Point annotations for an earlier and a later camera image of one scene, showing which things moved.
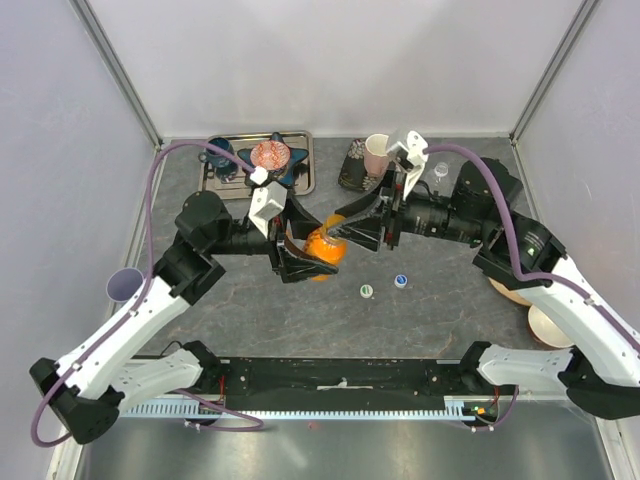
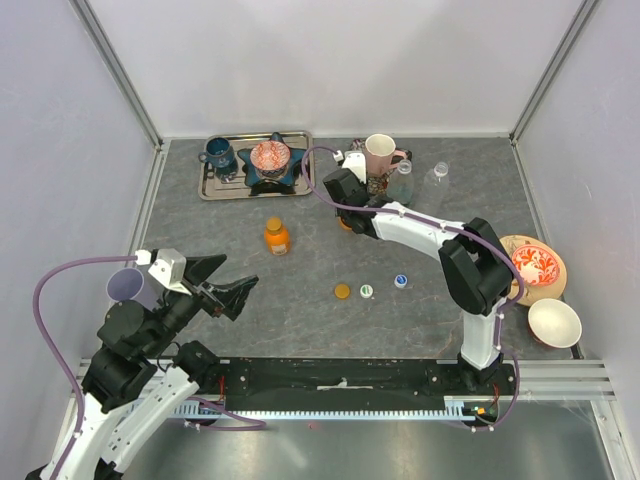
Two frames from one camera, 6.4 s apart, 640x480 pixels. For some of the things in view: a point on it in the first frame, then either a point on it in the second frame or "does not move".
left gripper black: [302, 223] -> [231, 295]
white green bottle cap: [366, 291] does not move
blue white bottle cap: [400, 280] does not move
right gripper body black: [397, 192] -> [344, 214]
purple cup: [122, 284] does not move
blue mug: [223, 165] does not move
